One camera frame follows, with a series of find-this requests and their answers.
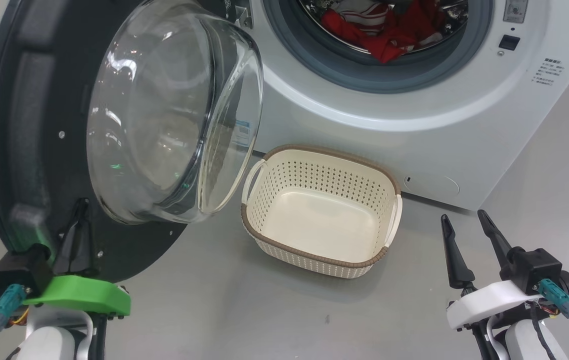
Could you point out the black round glass washer door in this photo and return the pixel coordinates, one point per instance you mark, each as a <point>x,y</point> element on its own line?
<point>24,150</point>

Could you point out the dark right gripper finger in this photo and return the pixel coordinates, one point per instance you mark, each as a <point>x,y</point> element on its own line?
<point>495,237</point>
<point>457,265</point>

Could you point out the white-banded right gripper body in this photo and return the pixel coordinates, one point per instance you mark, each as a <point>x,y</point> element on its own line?
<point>484,302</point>

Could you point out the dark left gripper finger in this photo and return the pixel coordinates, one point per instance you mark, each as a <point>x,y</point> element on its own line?
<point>67,257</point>
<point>86,257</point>

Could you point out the cream perforated laundry basket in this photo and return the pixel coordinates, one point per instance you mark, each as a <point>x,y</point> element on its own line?
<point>314,225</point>

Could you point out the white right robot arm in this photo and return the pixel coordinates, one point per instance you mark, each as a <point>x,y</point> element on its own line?
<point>519,345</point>

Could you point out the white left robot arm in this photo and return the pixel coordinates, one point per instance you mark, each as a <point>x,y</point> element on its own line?
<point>49,342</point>

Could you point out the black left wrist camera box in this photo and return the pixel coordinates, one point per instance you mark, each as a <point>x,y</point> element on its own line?
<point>19,270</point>

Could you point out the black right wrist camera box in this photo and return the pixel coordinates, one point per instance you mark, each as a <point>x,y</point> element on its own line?
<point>534,267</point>

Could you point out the white front-load washing machine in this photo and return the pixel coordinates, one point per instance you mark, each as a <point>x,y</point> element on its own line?
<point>414,145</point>

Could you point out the red basketball jersey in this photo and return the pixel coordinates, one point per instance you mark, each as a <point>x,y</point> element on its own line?
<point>389,40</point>

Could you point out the blue energy label sticker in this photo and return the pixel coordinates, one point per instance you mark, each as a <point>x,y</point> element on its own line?
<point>243,132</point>

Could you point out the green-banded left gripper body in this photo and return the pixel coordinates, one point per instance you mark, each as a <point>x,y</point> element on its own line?
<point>84,297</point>

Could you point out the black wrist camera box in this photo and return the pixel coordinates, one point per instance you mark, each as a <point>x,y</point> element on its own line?
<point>19,270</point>
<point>534,267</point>

